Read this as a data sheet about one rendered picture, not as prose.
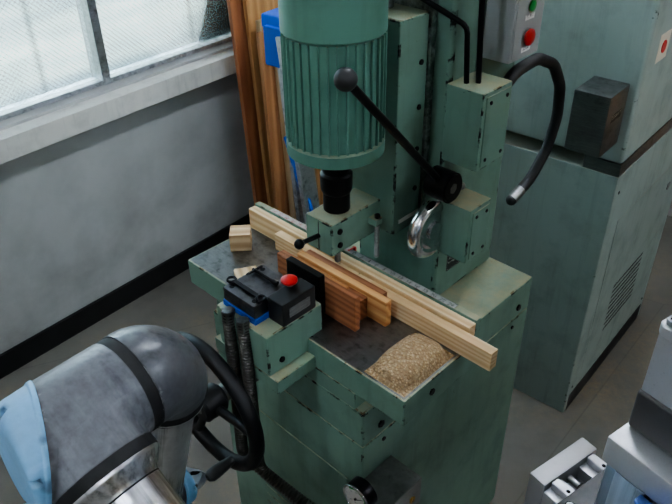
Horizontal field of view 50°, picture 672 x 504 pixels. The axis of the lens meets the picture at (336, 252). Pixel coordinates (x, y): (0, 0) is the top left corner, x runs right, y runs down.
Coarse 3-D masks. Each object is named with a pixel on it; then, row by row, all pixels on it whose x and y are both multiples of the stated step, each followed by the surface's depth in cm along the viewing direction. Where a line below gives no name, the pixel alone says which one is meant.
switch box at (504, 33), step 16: (496, 0) 124; (512, 0) 122; (528, 0) 124; (544, 0) 128; (496, 16) 125; (512, 16) 123; (496, 32) 127; (512, 32) 124; (496, 48) 128; (512, 48) 126
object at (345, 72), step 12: (336, 72) 101; (348, 72) 101; (336, 84) 101; (348, 84) 101; (360, 96) 105; (372, 108) 108; (384, 120) 111; (396, 132) 115; (408, 144) 119; (420, 156) 123; (432, 168) 127; (444, 168) 132; (432, 180) 131; (444, 180) 130; (456, 180) 131; (432, 192) 132; (444, 192) 130; (456, 192) 133
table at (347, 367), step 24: (264, 240) 158; (192, 264) 152; (216, 264) 151; (240, 264) 151; (264, 264) 151; (216, 288) 149; (216, 336) 137; (336, 336) 132; (360, 336) 131; (384, 336) 131; (312, 360) 131; (336, 360) 127; (360, 360) 126; (456, 360) 126; (288, 384) 129; (360, 384) 125; (432, 384) 123; (384, 408) 123; (408, 408) 120
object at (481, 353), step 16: (288, 240) 151; (384, 288) 137; (400, 304) 133; (416, 304) 133; (400, 320) 135; (416, 320) 131; (432, 320) 129; (432, 336) 130; (448, 336) 127; (464, 336) 125; (464, 352) 126; (480, 352) 123; (496, 352) 122
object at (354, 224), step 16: (352, 192) 141; (320, 208) 136; (352, 208) 136; (368, 208) 137; (320, 224) 133; (336, 224) 132; (352, 224) 135; (368, 224) 139; (320, 240) 135; (336, 240) 134; (352, 240) 137
